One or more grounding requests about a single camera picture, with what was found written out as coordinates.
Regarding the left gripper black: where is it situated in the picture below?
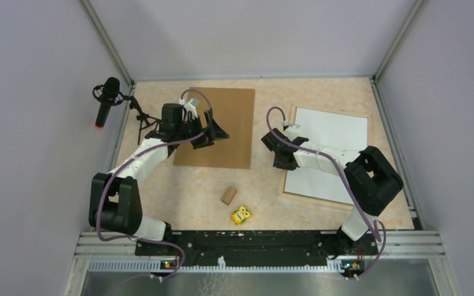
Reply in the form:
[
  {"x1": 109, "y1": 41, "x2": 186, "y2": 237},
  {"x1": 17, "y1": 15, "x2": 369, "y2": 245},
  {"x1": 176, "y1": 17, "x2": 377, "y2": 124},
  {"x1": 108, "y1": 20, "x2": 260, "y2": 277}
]
[{"x1": 176, "y1": 110, "x2": 229, "y2": 149}]

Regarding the light wooden picture frame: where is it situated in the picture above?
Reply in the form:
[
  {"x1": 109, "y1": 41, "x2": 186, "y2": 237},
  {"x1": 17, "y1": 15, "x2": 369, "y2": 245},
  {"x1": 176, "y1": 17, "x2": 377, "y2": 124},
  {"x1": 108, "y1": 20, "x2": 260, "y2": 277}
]
[{"x1": 275, "y1": 104, "x2": 373, "y2": 211}]

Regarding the printed photo sheet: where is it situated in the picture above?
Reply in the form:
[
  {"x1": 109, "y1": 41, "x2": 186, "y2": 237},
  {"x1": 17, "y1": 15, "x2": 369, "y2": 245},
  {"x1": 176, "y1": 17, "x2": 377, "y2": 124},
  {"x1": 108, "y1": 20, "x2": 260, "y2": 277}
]
[{"x1": 284, "y1": 107, "x2": 370, "y2": 206}]

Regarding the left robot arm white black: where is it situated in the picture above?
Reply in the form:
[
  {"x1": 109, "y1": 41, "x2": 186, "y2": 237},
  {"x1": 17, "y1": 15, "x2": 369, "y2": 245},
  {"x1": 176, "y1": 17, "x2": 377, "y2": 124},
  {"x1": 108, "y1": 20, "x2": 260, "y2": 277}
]
[{"x1": 88, "y1": 100, "x2": 230, "y2": 255}]

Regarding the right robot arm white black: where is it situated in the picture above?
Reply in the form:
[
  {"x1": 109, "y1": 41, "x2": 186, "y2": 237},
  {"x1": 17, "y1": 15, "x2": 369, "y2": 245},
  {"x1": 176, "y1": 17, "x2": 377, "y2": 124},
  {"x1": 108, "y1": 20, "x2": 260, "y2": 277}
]
[{"x1": 261, "y1": 125, "x2": 404, "y2": 255}]

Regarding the brown cardboard backing board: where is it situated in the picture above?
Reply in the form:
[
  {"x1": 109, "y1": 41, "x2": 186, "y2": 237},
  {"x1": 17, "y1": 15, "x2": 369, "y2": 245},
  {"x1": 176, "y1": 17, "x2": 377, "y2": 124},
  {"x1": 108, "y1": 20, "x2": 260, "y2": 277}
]
[{"x1": 173, "y1": 86, "x2": 256, "y2": 169}]

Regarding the small wooden block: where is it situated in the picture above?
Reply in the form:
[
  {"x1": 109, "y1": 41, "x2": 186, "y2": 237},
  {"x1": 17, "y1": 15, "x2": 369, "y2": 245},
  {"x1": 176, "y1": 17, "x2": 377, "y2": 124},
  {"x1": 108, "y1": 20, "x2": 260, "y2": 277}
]
[{"x1": 220, "y1": 186, "x2": 238, "y2": 205}]

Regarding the yellow owl toy block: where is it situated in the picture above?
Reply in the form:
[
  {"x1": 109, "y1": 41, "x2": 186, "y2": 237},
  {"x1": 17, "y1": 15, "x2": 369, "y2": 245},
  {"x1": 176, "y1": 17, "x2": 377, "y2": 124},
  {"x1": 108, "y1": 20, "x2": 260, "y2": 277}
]
[{"x1": 230, "y1": 205, "x2": 253, "y2": 226}]

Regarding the black microphone on tripod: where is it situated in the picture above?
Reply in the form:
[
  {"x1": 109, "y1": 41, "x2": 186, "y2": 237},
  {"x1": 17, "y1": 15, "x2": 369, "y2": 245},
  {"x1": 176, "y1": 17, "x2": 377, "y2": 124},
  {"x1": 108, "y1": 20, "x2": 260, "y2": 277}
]
[{"x1": 92, "y1": 77, "x2": 160, "y2": 144}]

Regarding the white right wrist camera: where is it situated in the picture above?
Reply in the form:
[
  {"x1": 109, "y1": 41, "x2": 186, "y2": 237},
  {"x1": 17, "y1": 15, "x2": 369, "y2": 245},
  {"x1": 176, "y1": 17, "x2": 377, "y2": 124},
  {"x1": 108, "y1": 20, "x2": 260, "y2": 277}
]
[{"x1": 282, "y1": 120, "x2": 302, "y2": 141}]

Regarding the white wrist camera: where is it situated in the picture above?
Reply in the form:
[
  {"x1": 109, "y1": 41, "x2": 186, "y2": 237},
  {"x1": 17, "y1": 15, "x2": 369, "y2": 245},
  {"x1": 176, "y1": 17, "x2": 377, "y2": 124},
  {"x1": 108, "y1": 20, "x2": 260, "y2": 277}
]
[
  {"x1": 282, "y1": 120, "x2": 302, "y2": 141},
  {"x1": 179, "y1": 98, "x2": 200, "y2": 121}
]

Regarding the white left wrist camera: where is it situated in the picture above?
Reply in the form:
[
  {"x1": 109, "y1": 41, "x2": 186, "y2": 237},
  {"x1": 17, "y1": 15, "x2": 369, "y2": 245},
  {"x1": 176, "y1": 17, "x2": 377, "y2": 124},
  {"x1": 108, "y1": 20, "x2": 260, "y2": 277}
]
[{"x1": 179, "y1": 98, "x2": 200, "y2": 121}]

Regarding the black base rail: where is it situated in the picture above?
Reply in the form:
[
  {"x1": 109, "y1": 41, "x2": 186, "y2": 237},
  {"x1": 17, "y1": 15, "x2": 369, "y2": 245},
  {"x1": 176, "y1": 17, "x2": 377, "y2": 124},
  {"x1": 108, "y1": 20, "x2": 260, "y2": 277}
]
[{"x1": 135, "y1": 230, "x2": 378, "y2": 267}]

